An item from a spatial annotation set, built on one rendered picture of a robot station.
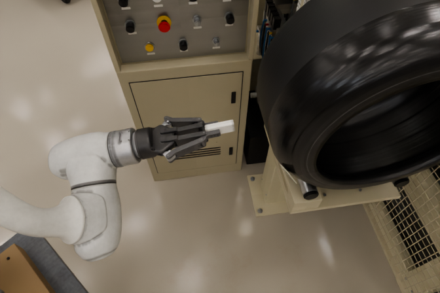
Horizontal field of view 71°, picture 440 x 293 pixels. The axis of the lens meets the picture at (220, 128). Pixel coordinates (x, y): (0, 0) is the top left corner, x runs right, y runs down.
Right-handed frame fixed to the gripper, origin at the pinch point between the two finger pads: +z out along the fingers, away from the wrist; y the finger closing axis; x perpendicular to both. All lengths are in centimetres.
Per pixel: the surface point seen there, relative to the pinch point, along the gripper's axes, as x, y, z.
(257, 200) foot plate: 115, 29, 11
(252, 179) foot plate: 114, 43, 11
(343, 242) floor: 122, -1, 52
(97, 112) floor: 102, 114, -88
